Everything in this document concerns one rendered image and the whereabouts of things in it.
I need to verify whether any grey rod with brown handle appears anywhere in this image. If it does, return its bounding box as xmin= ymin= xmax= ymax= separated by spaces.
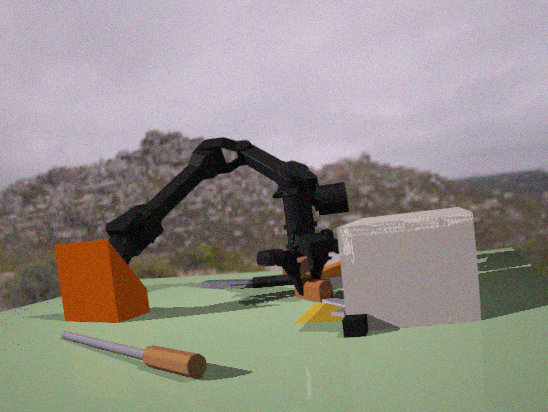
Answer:
xmin=61 ymin=331 xmax=207 ymax=379

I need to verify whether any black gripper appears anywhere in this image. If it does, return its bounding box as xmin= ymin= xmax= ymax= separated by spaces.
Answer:
xmin=256 ymin=216 xmax=339 ymax=295

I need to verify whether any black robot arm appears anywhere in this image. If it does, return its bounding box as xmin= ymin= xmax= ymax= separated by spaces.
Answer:
xmin=105 ymin=137 xmax=348 ymax=266

